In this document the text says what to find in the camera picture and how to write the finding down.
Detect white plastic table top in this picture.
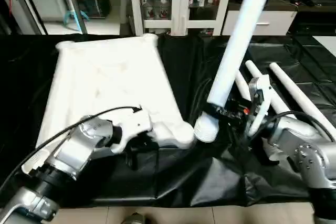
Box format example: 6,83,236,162
21,34,196,175

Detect white plastic table leg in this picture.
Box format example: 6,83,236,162
245,60,292,115
194,0,277,143
269,62,336,141
234,69,254,101

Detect black table mat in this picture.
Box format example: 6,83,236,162
0,34,336,208

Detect white drawer unit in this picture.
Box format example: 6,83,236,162
222,10,297,36

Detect white side table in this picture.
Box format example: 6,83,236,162
312,35,336,57

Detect white glass door cabinet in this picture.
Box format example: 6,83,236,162
129,0,236,36

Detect blue plastic stool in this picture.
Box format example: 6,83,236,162
63,12,90,31

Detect grey metal frame post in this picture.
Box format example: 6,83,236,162
0,0,45,35
59,0,87,35

